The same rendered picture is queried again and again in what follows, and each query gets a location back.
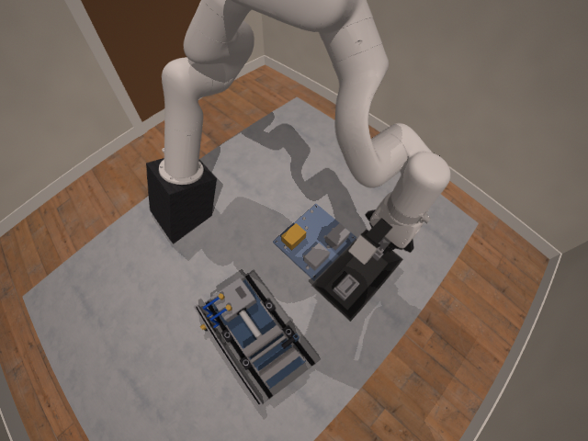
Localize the yellow-brown block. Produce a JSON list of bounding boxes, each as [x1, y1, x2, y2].
[[281, 223, 306, 251]]

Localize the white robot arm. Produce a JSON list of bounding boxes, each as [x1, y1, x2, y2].
[[159, 0, 451, 224]]

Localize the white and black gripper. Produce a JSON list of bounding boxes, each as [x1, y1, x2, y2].
[[365, 192, 424, 254]]

